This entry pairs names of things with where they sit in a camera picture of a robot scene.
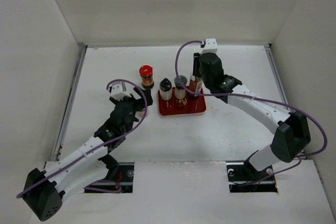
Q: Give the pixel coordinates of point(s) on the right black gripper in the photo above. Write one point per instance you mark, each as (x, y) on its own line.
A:
(197, 64)

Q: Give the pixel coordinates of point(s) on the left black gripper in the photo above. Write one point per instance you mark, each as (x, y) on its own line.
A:
(138, 102)

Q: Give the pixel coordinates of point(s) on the white black cap bottle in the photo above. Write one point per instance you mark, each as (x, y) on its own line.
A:
(165, 89)

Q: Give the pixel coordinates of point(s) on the red lid sauce jar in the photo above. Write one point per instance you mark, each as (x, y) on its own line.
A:
(146, 74)

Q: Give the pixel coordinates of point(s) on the tall black cap bottle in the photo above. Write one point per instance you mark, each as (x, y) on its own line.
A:
(195, 85)

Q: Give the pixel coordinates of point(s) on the clear lid spice jar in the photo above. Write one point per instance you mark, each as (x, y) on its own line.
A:
(179, 92)

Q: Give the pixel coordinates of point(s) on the pink lid jar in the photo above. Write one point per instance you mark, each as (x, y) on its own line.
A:
(142, 113)

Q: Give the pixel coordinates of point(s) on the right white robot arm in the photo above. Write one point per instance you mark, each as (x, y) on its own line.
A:
(290, 129)

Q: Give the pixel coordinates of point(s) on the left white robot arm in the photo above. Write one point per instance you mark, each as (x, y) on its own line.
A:
(46, 190)

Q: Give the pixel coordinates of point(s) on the red rectangular tray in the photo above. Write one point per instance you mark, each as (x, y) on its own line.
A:
(174, 107)

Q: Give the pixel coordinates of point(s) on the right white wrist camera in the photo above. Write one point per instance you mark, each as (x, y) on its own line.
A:
(209, 45)

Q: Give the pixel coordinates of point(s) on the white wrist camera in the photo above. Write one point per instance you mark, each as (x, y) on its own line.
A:
(117, 91)
(209, 45)

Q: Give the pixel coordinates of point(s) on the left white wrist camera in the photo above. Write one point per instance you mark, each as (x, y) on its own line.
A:
(117, 91)

